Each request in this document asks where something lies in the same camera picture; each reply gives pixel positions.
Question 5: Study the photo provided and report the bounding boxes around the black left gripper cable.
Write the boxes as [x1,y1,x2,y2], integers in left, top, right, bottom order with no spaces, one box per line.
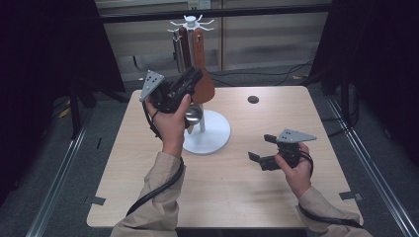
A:
[126,100,186,217]

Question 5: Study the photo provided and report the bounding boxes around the white utensil rack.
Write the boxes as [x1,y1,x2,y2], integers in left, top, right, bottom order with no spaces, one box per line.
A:
[167,14,231,156]

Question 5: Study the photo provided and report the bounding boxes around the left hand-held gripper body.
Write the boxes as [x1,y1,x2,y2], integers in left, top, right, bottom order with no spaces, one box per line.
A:
[138,69,186,114]

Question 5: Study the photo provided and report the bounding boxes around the person's left hand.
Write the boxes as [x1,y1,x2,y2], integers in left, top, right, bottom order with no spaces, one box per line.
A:
[145,94,192,157]

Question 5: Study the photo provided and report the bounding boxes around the wooden rice paddle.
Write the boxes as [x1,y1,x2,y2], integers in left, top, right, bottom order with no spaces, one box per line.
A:
[191,28,215,106]

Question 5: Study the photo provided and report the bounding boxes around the dark curtain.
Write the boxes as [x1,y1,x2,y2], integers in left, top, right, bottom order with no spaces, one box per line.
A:
[309,0,419,166]
[0,0,126,205]

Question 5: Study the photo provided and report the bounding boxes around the person's right hand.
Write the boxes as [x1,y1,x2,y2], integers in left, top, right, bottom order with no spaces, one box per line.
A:
[275,142,313,198]

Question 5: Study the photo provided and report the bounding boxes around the white wall socket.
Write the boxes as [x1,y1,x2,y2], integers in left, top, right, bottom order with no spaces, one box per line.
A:
[187,0,211,10]

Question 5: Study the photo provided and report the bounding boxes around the black floor cables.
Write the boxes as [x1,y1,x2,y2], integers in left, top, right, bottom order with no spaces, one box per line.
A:
[197,31,314,87]

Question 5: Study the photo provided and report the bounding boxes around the grey tape piece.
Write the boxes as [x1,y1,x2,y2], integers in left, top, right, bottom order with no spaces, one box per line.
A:
[83,196,107,206]
[339,191,365,201]

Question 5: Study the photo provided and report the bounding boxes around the steel ladle red-brown handle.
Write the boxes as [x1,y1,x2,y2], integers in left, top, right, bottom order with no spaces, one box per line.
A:
[178,27,204,126]

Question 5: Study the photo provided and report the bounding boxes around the black horizontal bar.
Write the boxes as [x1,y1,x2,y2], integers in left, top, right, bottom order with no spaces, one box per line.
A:
[98,3,332,24]

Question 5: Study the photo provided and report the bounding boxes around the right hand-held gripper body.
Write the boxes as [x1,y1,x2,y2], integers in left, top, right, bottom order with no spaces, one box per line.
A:
[276,128,317,167]

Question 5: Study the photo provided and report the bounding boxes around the black metal stand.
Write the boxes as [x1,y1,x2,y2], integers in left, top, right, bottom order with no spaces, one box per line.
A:
[67,78,83,139]
[340,68,352,122]

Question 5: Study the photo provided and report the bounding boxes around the metal floor rail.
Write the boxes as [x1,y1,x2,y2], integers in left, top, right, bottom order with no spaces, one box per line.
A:
[26,108,93,237]
[324,95,419,237]

